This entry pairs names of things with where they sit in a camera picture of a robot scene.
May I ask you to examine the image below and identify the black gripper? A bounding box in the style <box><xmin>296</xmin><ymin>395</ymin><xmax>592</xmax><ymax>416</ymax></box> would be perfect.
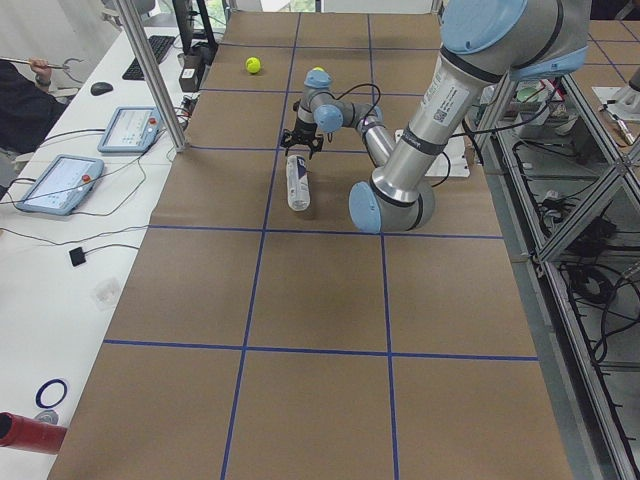
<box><xmin>280</xmin><ymin>100</ymin><xmax>323</xmax><ymax>158</ymax></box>

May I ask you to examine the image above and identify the clear tennis ball can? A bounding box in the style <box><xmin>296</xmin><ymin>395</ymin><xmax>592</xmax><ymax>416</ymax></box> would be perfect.
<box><xmin>286</xmin><ymin>155</ymin><xmax>311</xmax><ymax>212</ymax></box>

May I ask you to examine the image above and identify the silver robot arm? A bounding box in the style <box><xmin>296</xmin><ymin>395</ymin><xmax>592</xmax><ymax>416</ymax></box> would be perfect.
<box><xmin>281</xmin><ymin>1</ymin><xmax>591</xmax><ymax>233</ymax></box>

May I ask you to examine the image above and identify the small electronics board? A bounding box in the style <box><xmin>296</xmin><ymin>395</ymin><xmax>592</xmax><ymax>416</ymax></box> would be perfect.
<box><xmin>180</xmin><ymin>96</ymin><xmax>198</xmax><ymax>116</ymax></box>

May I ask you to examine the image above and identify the black box with label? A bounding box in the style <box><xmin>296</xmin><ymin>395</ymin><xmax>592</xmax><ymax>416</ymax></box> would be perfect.
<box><xmin>178</xmin><ymin>43</ymin><xmax>213</xmax><ymax>93</ymax></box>

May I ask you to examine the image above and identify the black monitor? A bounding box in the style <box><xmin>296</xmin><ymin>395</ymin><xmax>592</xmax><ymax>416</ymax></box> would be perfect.
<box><xmin>172</xmin><ymin>0</ymin><xmax>218</xmax><ymax>62</ymax></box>

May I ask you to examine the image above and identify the far blue teach pendant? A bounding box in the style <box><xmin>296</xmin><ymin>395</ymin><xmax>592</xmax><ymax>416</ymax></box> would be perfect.
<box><xmin>97</xmin><ymin>106</ymin><xmax>163</xmax><ymax>154</ymax></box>

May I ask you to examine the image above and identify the blue teach pendant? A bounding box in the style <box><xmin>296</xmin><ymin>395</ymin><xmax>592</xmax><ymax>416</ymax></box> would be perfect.
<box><xmin>97</xmin><ymin>106</ymin><xmax>163</xmax><ymax>154</ymax></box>
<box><xmin>16</xmin><ymin>154</ymin><xmax>104</xmax><ymax>216</ymax></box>

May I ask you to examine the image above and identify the black keyboard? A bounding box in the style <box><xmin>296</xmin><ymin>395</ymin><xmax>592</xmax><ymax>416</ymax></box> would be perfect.
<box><xmin>121</xmin><ymin>34</ymin><xmax>177</xmax><ymax>81</ymax></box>

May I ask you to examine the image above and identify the black computer mouse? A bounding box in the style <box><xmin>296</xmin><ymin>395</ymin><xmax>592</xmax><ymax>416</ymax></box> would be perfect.
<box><xmin>90</xmin><ymin>81</ymin><xmax>114</xmax><ymax>96</ymax></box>

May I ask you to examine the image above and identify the near blue teach pendant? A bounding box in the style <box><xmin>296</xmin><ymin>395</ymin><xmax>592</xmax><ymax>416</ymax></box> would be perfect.
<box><xmin>16</xmin><ymin>154</ymin><xmax>104</xmax><ymax>216</ymax></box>

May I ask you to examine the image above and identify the small black square pad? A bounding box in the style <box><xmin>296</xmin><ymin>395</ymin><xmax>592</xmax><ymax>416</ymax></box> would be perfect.
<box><xmin>69</xmin><ymin>247</ymin><xmax>86</xmax><ymax>267</ymax></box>

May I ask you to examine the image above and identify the seated person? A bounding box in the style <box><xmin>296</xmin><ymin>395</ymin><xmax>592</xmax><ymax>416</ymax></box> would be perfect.
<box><xmin>1</xmin><ymin>59</ymin><xmax>66</xmax><ymax>154</ymax></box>

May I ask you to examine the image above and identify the red bottle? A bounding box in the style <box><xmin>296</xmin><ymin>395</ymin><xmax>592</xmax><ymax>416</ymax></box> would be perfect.
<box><xmin>1</xmin><ymin>412</ymin><xmax>67</xmax><ymax>455</ymax></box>

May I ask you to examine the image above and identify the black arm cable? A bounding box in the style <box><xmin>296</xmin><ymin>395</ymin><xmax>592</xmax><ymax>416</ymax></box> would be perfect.
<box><xmin>327</xmin><ymin>83</ymin><xmax>386</xmax><ymax>144</ymax></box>

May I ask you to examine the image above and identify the aluminium frame post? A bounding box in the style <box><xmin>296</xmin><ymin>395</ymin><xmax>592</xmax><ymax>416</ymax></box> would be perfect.
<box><xmin>114</xmin><ymin>0</ymin><xmax>187</xmax><ymax>153</ymax></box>

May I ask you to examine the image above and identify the blue tape ring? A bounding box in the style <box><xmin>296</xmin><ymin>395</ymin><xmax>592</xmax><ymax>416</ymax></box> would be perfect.
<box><xmin>35</xmin><ymin>378</ymin><xmax>68</xmax><ymax>409</ymax></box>

